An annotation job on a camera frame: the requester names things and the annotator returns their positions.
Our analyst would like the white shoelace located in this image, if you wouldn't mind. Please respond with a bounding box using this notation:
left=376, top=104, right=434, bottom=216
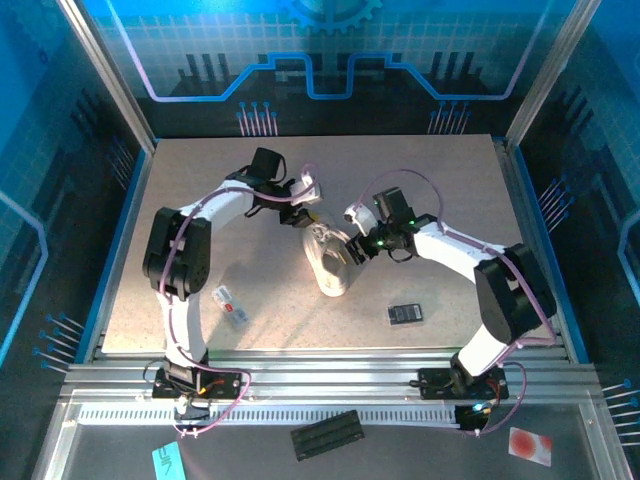
left=308, top=223, right=351, bottom=274

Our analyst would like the white canvas shoe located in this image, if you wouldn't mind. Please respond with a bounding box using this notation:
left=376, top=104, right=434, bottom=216
left=302, top=222, right=354, bottom=298

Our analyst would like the black clear-lidded case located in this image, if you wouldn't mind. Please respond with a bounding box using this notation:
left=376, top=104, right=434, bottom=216
left=386, top=302, right=426, bottom=330

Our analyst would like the black ridged block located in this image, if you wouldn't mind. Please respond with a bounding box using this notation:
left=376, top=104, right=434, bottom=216
left=289, top=409, right=365, bottom=462

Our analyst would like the black controller board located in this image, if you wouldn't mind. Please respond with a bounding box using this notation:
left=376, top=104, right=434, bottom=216
left=455, top=399, right=497, bottom=432

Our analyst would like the white connector block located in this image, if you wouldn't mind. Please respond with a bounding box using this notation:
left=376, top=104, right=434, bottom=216
left=173, top=399, right=210, bottom=422

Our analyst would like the white card red circle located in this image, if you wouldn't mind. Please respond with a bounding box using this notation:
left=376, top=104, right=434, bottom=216
left=507, top=426, right=554, bottom=468

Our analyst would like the teal card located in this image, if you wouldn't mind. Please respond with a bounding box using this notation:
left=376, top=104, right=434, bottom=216
left=151, top=440, right=185, bottom=480

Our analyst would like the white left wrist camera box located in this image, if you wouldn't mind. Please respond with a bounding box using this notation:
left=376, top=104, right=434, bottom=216
left=288, top=172, right=324, bottom=205

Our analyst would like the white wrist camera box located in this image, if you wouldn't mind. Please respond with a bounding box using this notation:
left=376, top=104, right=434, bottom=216
left=343, top=201, right=380, bottom=235
left=288, top=172, right=324, bottom=205

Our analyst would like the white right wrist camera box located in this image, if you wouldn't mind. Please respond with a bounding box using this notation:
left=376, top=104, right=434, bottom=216
left=343, top=201, right=380, bottom=235

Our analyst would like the aluminium front frame rail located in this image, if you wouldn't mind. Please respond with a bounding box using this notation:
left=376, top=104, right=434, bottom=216
left=59, top=348, right=606, bottom=401

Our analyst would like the aluminium side rail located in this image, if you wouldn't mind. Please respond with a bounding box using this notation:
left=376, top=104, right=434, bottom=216
left=492, top=138, right=571, bottom=361

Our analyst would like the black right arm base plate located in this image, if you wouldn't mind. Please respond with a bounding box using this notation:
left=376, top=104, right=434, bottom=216
left=417, top=367, right=510, bottom=401

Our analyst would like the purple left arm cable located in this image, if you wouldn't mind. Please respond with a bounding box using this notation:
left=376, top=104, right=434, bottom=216
left=157, top=162, right=321, bottom=441

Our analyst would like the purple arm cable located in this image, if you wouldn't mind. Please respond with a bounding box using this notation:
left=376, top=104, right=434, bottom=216
left=157, top=162, right=321, bottom=441
left=357, top=168, right=559, bottom=439

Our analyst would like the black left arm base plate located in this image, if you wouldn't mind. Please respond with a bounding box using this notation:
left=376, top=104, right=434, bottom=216
left=152, top=369, right=242, bottom=400

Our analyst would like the aluminium corner post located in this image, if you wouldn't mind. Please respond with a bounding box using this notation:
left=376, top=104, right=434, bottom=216
left=55, top=0, right=157, bottom=154
left=503, top=0, right=604, bottom=154

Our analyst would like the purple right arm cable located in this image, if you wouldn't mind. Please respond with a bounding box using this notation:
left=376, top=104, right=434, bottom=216
left=357, top=168, right=559, bottom=439

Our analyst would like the white slotted cable duct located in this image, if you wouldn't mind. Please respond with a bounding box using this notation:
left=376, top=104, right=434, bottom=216
left=77, top=403, right=464, bottom=427

